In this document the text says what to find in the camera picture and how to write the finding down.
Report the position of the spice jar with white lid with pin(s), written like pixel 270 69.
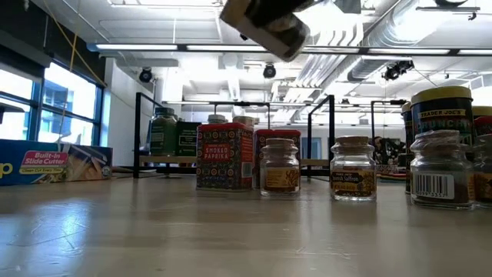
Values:
pixel 217 118

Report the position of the dark green spice tin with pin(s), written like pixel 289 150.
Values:
pixel 188 138

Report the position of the glass jar with green lid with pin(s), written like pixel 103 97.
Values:
pixel 163 134

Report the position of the red smoked paprika tin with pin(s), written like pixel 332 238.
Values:
pixel 225 154
pixel 483 126
pixel 284 134

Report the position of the black ceiling spotlight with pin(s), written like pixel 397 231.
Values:
pixel 269 71
pixel 146 75
pixel 396 71

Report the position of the person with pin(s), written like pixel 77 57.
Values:
pixel 390 150

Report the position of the blue plastic wrap box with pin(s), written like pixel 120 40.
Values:
pixel 54 163

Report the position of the gray desk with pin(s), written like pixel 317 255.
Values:
pixel 9 108

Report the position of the black metal rail frame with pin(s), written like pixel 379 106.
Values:
pixel 230 102
pixel 397 102

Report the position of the window with blue frame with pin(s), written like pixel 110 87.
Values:
pixel 69 96

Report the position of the silver air duct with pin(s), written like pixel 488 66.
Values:
pixel 399 23

